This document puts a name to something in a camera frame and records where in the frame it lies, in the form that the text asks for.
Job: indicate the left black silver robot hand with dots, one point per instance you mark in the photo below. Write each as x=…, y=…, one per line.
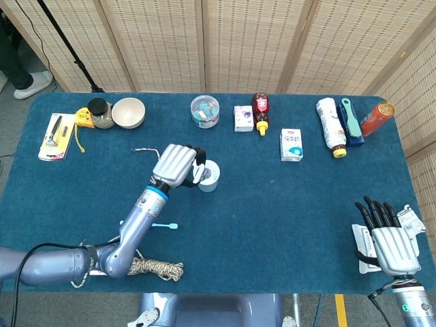
x=173, y=163

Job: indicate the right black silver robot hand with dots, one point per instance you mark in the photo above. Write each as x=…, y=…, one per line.
x=395, y=252

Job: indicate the light blue toothbrush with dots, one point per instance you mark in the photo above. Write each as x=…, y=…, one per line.
x=167, y=225

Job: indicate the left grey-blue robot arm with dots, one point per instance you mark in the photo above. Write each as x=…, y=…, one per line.
x=136, y=225

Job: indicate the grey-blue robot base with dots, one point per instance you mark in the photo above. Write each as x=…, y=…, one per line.
x=211, y=311

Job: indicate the clear plastic tub of clips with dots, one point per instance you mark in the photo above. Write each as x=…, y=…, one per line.
x=205, y=112

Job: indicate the beige bowl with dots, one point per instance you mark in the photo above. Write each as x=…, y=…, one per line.
x=128, y=114

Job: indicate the small white purple box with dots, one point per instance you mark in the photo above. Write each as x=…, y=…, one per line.
x=242, y=118

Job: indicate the glass jar black lid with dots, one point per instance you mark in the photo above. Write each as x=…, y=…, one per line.
x=100, y=112

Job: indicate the yellow tape measure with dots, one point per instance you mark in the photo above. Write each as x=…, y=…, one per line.
x=83, y=117

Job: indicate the brown squeeze bottle yellow cap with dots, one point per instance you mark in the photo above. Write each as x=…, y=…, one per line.
x=260, y=110

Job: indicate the blue felt table cloth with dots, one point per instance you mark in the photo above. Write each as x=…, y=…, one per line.
x=272, y=211

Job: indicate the grey metal table leg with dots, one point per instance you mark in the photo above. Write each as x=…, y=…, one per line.
x=297, y=311

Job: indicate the white blue milk carton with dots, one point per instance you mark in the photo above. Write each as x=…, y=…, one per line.
x=291, y=144

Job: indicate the razor in blister pack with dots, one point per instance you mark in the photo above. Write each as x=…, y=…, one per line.
x=56, y=136

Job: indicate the purple tissue pack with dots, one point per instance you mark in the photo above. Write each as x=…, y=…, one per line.
x=97, y=272

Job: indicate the orange drink can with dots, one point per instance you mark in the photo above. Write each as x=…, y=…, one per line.
x=376, y=119

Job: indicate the white bottle yellow cap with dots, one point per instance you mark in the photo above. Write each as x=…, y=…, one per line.
x=330, y=124

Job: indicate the dark blue box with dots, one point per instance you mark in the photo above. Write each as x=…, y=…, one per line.
x=344, y=117

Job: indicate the black tripod stand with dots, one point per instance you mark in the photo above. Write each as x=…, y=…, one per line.
x=73, y=56

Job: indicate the white shoe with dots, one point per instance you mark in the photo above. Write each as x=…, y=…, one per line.
x=34, y=85

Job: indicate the person's dark trouser leg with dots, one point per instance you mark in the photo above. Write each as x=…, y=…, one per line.
x=13, y=68

